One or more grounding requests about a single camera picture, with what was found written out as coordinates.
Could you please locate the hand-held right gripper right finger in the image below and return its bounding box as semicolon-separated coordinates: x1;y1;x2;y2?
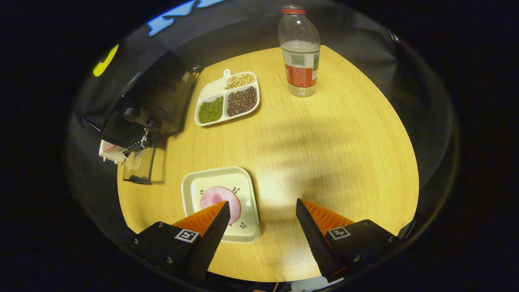
295;198;402;283

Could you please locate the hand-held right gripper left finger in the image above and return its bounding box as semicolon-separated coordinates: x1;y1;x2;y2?
124;200;231;282

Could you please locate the pink ham slice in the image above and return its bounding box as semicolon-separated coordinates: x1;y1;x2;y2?
200;186;242;225

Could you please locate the square white food plate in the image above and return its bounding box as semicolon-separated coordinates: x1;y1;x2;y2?
181;166;261;244

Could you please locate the black electric oven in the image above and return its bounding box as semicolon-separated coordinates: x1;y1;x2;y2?
83;51;200;185

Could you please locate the pile of green beans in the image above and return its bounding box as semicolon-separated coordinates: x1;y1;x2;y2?
198;96;224;124

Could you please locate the white toaster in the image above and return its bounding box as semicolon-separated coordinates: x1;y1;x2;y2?
99;140;127;164

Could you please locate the pile of dark red beans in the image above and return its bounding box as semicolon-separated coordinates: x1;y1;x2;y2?
226;86;257;117

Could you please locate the white divided bean tray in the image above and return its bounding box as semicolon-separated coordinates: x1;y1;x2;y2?
195;69;260;127

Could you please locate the pile of soybeans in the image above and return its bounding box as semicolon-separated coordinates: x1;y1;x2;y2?
225;73;256;90

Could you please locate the clear plastic water bottle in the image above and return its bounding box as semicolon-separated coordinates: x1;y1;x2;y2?
278;5;321;97

